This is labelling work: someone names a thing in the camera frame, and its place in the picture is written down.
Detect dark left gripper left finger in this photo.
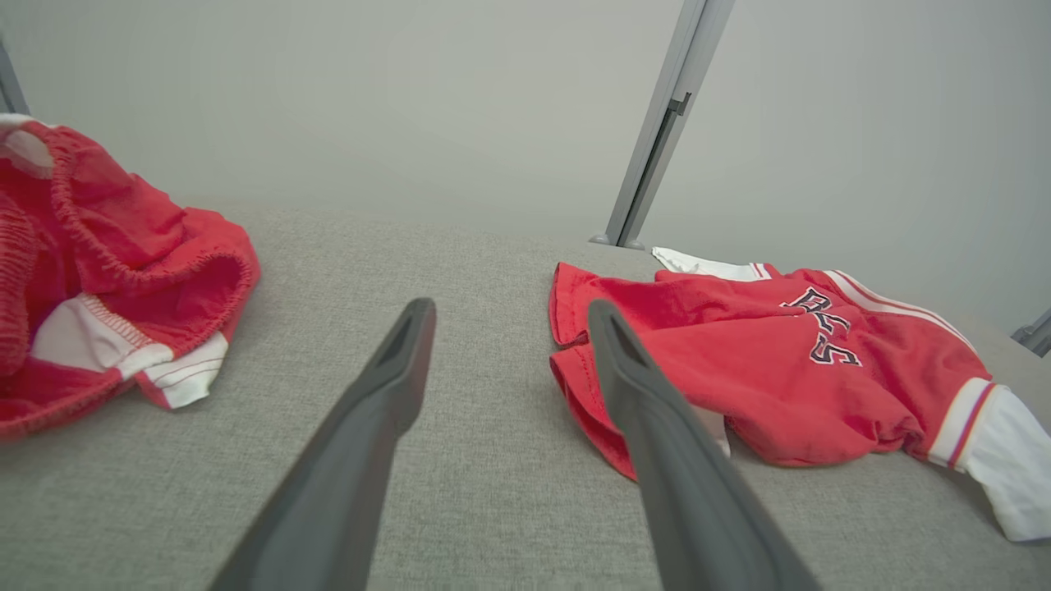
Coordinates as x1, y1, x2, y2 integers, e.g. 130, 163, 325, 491
209, 297, 438, 591

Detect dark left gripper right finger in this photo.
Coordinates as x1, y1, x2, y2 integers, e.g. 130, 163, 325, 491
586, 299, 823, 591

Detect red white lettered jersey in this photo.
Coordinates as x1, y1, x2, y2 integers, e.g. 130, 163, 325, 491
548, 245, 1051, 545

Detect red white elastic shorts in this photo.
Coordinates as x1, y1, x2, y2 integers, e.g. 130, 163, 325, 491
0, 112, 263, 441

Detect grey partition frame post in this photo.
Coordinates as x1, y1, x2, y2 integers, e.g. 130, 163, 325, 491
0, 37, 31, 117
589, 0, 737, 250
1011, 307, 1051, 359

